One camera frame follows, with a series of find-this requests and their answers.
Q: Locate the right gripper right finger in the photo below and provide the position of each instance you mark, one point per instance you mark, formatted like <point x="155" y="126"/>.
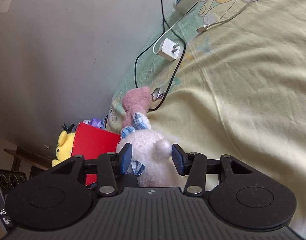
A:
<point x="195" y="166"/>

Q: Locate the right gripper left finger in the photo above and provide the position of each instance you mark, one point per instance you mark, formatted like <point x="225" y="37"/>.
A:
<point x="107" y="167"/>

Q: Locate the white plush bunny plaid ears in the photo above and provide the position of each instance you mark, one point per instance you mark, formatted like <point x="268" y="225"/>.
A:
<point x="151" y="159"/>

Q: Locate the red cardboard box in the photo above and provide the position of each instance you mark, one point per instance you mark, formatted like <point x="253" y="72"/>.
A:
<point x="92" y="142"/>

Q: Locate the purple tissue pack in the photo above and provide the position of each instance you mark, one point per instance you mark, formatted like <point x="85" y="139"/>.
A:
<point x="94" y="122"/>

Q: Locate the yellow tiger plush toy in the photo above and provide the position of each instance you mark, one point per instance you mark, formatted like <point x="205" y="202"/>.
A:
<point x="65" y="145"/>

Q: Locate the pink plush toy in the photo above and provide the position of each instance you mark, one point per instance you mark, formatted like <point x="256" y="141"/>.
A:
<point x="136" y="100"/>

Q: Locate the metal keyring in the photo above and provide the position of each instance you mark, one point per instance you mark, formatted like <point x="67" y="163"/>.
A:
<point x="157" y="94"/>

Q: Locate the yellow green cartoon bedsheet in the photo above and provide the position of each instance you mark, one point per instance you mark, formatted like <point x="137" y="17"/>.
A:
<point x="240" y="89"/>

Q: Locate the white usb charger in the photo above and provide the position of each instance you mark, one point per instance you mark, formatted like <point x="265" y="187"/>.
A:
<point x="169" y="50"/>

